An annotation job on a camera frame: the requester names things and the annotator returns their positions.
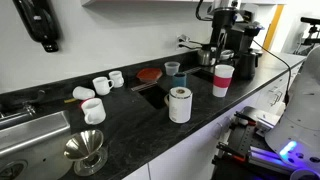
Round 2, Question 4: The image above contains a large white mug red inside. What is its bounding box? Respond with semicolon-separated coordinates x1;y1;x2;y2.
80;97;107;126

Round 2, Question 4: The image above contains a black kettle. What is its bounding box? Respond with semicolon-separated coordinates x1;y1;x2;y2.
234;48;260;81

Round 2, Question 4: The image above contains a steel kettle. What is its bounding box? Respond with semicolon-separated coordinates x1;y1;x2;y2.
196;43;218;67

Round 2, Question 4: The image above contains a long black cable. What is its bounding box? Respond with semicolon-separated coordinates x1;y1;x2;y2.
252;39;293;105

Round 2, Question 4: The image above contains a red plastic container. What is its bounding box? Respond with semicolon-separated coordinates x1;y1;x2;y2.
135;67;163;84

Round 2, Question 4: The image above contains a teal mug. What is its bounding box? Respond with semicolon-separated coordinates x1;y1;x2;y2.
172;72;188;89

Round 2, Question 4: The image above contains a steel faucet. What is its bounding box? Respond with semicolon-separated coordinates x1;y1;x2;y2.
0;89;46;122

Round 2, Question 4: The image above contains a black coffee machine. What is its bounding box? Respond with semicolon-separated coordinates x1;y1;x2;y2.
226;19;266;58

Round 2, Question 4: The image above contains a black kettle power cable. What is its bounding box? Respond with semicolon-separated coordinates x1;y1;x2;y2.
179;39;214;52

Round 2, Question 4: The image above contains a white wall outlet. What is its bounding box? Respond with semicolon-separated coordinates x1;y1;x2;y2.
176;34;191;51

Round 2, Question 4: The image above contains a steel sink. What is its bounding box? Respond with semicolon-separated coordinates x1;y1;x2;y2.
0;109;73;180

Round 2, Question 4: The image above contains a tilted white ceramic mug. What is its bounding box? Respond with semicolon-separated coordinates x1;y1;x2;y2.
72;85;96;101

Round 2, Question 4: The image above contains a steel cabinet handle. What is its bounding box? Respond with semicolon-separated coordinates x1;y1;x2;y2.
214;121;232;139
268;87;284;107

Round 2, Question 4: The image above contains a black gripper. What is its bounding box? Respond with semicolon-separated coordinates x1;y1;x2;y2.
211;7;239;64

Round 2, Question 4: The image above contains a steel funnel dripper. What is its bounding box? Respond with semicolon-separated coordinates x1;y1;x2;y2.
63;129;105;163

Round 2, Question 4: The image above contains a white wall cabinet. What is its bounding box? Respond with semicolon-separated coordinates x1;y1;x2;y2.
81;0;288;7

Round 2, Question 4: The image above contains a black pliers red grip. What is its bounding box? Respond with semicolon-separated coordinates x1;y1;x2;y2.
216;142;249;164

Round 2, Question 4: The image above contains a clear plastic container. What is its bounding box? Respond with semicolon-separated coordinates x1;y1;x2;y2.
164;61;181;77

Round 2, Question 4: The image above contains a white cup with red band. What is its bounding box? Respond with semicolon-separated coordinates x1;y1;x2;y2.
212;64;236;98

